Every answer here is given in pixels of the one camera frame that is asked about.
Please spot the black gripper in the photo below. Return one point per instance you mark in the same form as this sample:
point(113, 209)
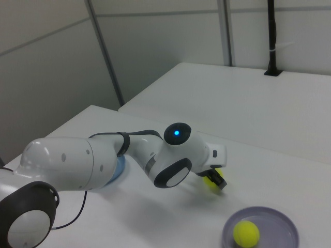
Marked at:
point(204, 173)

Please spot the yellow tennis ball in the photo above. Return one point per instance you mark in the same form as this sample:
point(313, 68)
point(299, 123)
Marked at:
point(209, 182)
point(245, 233)

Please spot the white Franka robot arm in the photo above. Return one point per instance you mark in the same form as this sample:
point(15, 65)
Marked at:
point(67, 162)

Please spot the purple plate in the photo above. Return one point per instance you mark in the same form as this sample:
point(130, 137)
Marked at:
point(276, 222)

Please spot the blue plate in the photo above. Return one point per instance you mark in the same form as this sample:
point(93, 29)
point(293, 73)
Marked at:
point(120, 166)

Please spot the black mount pole with base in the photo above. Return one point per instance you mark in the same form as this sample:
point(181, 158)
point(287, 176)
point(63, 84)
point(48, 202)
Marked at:
point(271, 38)

